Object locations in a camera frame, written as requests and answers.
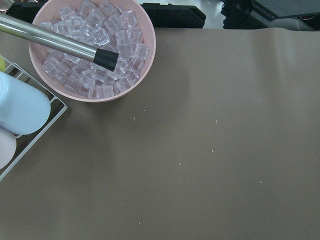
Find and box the steel muddler with black tip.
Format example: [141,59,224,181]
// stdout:
[0,13,119,72]

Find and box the white wire cup rack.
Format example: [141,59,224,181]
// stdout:
[0,57,68,179]

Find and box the pink bowl of ice cubes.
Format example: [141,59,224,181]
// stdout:
[28,0,157,103]

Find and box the pink cup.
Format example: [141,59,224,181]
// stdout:
[0,127,17,169]

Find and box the light blue cup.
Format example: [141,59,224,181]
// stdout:
[0,72,51,135]

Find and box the yellow cup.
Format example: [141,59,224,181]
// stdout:
[0,56,6,72]

